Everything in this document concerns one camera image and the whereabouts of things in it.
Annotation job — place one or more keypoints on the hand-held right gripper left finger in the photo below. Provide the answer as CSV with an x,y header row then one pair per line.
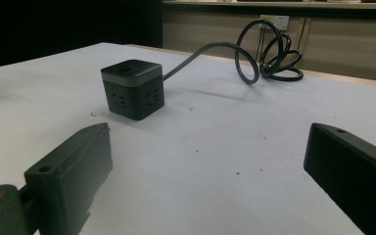
x,y
68,176

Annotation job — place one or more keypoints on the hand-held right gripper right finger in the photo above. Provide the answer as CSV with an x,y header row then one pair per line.
x,y
352,169

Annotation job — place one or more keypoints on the white wall socket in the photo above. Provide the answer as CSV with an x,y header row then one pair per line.
x,y
276,21

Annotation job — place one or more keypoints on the black cube power strip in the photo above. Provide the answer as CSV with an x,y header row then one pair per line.
x,y
133,89

